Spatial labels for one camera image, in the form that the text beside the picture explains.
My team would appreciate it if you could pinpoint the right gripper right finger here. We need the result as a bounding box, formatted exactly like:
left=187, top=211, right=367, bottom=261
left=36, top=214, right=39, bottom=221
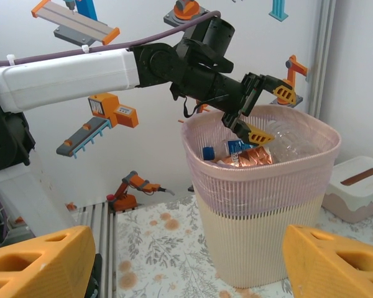
left=282, top=223, right=373, bottom=298

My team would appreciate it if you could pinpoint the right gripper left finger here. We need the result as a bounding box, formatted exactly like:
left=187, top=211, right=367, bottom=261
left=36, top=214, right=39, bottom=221
left=0, top=225, right=96, bottom=298

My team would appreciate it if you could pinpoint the clear bottle blue label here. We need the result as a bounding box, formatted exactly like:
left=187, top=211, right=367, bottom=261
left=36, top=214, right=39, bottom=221
left=201, top=139, right=259, bottom=168

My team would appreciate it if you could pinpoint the brown coffee label bottle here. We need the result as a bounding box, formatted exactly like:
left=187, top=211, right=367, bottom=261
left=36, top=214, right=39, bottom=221
left=217, top=145, right=274, bottom=169

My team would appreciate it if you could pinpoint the clear unlabelled bottle white cap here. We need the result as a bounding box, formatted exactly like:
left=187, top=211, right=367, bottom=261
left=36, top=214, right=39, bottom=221
left=265, top=119, right=324, bottom=164

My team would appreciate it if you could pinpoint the pink mesh bin liner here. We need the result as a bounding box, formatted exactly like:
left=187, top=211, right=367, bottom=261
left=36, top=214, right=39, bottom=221
left=180, top=104, right=342, bottom=220

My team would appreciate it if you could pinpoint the cream ribbed waste bin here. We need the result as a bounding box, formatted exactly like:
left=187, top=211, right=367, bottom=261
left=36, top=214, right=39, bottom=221
left=194, top=192, right=326, bottom=289

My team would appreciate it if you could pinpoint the white tissue box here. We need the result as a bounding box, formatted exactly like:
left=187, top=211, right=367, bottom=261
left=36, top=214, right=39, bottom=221
left=321, top=155, right=373, bottom=224

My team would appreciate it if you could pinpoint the grey floral table cloth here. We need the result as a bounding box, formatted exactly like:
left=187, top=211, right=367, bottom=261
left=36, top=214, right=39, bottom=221
left=116, top=194, right=373, bottom=298

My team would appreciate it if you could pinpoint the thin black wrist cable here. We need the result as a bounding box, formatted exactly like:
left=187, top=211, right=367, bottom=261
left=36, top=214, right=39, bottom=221
left=182, top=94, right=229, bottom=119

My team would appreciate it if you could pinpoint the aluminium frame post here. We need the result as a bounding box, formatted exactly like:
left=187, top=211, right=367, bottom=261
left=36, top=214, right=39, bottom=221
left=308, top=0, right=336, bottom=120

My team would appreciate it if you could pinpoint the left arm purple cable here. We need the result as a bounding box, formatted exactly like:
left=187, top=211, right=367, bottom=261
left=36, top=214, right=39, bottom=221
left=0, top=11, right=221, bottom=68

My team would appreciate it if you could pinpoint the aluminium table edge rail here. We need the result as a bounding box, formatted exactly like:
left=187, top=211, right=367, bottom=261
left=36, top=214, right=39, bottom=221
left=76, top=201, right=118, bottom=298

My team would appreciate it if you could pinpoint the blue pillar wall sticker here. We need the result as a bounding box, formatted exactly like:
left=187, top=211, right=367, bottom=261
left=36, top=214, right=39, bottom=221
left=269, top=0, right=290, bottom=22

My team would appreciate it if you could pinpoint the orange box machine wall sticker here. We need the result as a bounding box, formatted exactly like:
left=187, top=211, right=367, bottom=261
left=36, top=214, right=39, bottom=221
left=55, top=92, right=140, bottom=160

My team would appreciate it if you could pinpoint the grey orange conveyor wall sticker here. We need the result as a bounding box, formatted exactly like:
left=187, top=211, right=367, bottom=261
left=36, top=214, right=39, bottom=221
left=30, top=0, right=121, bottom=47

